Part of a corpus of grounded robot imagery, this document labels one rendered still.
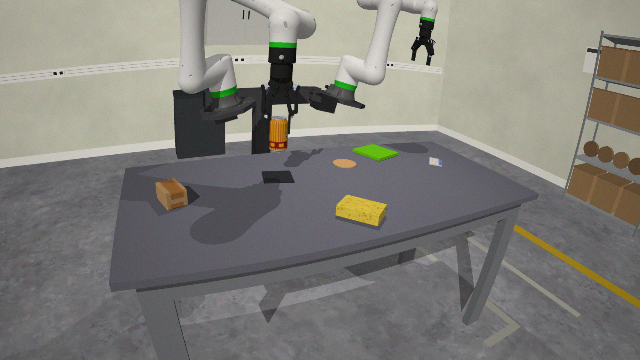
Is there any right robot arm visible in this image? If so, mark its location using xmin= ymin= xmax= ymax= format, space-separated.
xmin=178 ymin=0 xmax=317 ymax=112

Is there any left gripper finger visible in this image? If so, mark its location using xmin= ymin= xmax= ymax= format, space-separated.
xmin=423 ymin=40 xmax=435 ymax=66
xmin=411 ymin=37 xmax=422 ymax=61

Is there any ibuprofen blister pack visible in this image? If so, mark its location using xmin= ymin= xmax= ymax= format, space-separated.
xmin=429 ymin=157 xmax=442 ymax=167

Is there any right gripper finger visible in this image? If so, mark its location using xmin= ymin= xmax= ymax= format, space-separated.
xmin=282 ymin=84 xmax=301 ymax=135
xmin=261 ymin=83 xmax=279 ymax=134

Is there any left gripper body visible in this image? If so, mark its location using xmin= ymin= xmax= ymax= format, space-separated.
xmin=419 ymin=28 xmax=432 ymax=45

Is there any yellow sponge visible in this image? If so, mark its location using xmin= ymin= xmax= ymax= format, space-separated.
xmin=336 ymin=195 xmax=387 ymax=227

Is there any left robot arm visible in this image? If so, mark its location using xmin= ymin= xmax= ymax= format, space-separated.
xmin=325 ymin=0 xmax=439 ymax=102

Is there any yellow and red drink can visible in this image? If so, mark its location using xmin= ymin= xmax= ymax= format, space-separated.
xmin=269 ymin=116 xmax=289 ymax=153

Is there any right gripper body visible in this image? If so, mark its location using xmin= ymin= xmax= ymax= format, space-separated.
xmin=268 ymin=63 xmax=294 ymax=95

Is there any brown cardboard box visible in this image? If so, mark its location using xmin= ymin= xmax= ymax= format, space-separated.
xmin=155 ymin=178 xmax=189 ymax=211

